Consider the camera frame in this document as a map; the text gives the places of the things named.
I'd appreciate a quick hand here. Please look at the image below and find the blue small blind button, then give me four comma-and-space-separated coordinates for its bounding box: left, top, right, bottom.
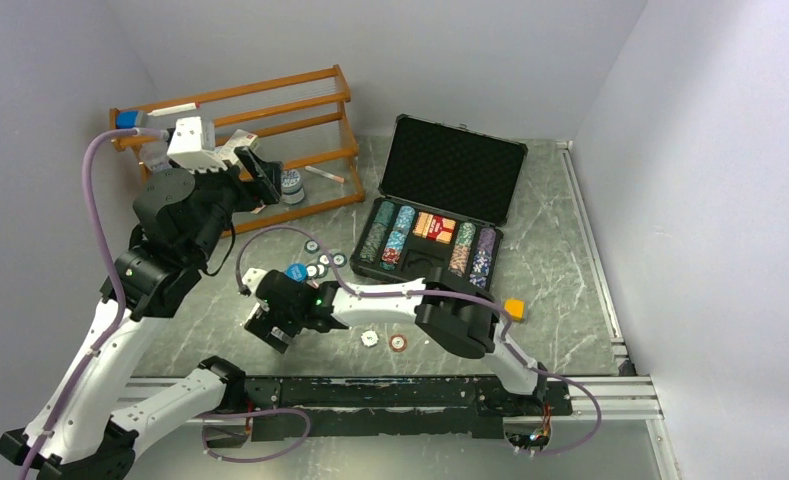
284, 263, 308, 283

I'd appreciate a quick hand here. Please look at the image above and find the white dealer button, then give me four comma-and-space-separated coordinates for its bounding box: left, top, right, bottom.
360, 330, 379, 348

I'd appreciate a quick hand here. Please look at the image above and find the red white poker chip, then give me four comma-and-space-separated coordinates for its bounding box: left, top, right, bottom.
388, 334, 408, 352

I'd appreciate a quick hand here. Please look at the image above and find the black poker set case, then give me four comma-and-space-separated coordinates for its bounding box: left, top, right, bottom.
349, 114, 528, 290

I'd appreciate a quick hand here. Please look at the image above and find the yellow big blind button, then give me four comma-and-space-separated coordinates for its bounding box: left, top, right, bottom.
504, 298, 526, 322

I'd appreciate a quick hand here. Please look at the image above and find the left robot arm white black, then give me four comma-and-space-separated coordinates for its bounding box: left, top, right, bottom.
0, 147, 282, 479

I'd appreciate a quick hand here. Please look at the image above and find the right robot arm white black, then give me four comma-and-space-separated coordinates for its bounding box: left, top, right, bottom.
237, 268, 548, 414

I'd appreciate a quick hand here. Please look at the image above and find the cleaning gel jar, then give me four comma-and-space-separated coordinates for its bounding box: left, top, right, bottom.
281, 169, 305, 205

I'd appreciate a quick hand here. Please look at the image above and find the white green carton box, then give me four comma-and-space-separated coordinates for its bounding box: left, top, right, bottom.
216, 129, 258, 164

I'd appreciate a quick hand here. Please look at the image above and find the green poker chip on table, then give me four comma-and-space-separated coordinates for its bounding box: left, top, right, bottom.
304, 240, 320, 254

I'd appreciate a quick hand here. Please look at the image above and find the orange wooden shelf rack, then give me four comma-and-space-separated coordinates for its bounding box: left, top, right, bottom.
109, 65, 366, 233

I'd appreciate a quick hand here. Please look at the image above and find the white pink pen lower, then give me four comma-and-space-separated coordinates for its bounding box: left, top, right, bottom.
304, 165, 345, 184

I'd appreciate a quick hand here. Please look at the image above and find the clear plastic bottle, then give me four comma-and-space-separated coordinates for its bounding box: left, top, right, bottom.
138, 142, 171, 173

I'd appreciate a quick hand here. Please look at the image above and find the green chip stack row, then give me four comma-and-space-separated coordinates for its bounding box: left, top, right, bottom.
359, 201, 395, 263

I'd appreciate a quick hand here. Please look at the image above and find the white red pen top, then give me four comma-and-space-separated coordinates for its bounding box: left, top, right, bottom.
147, 102, 200, 117

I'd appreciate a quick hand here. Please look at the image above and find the light blue red chip row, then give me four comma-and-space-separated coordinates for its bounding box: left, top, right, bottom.
380, 206, 416, 271

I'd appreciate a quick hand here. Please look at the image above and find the blue white eraser block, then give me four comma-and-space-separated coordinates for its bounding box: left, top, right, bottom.
114, 110, 148, 129

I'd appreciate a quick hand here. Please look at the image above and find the red playing card deck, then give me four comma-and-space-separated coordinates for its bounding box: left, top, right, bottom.
412, 212, 457, 244

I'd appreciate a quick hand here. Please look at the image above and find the green orange chip row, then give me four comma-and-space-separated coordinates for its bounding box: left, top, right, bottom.
448, 222, 476, 277

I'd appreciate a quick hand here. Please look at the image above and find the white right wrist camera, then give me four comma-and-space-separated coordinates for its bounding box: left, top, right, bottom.
240, 268, 269, 299

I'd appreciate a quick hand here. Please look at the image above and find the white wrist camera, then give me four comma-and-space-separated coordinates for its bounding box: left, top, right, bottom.
240, 268, 269, 299
167, 116, 221, 172

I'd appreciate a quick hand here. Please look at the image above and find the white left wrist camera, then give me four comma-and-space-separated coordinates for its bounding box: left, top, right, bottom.
167, 116, 221, 172

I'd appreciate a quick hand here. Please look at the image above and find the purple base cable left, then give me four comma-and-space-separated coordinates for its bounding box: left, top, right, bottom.
200, 407, 312, 465

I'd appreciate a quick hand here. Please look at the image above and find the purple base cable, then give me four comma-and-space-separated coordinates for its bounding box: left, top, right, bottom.
513, 374, 604, 458
200, 407, 312, 465

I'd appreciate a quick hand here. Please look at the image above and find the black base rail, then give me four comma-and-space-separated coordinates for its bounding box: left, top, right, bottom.
212, 375, 573, 442

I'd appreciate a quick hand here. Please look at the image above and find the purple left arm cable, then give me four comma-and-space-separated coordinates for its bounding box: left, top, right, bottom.
16, 127, 170, 480

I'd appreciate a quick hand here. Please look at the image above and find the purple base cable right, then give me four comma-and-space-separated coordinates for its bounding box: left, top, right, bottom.
513, 374, 604, 458

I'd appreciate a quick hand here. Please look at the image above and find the aluminium frame rail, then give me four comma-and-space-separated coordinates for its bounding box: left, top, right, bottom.
557, 140, 662, 422

